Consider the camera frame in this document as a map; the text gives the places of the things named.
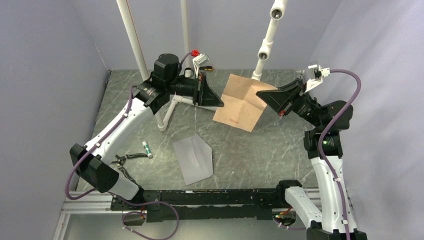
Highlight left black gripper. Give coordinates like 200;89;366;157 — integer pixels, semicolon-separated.
166;72;224;108

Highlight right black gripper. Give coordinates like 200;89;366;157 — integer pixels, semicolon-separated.
256;78;323;130

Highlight brown paper letter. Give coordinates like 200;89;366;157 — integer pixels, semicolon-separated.
212;74;277;132

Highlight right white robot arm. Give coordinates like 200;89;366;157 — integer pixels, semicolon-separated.
256;78;368;240

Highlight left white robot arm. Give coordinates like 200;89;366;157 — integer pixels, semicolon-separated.
69;50;224;210

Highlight yellow black screwdriver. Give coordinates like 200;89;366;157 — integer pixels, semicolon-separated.
199;65;214;71

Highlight white green glue stick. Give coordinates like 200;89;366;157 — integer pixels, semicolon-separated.
142;141;153;159

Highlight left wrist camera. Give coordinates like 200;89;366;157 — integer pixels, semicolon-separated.
191;49;210;78

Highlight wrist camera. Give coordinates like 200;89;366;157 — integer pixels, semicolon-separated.
303;61;331;93
191;49;210;78

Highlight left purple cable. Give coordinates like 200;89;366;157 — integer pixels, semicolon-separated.
64;51;195;202

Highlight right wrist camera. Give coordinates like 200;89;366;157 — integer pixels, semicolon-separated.
303;61;331;93

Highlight white PVC pipe frame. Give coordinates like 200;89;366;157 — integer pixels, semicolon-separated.
115;0;289;133

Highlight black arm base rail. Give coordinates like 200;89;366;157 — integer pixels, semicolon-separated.
110;188;299;223

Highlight black handled pliers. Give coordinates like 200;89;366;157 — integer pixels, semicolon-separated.
110;152;149;181

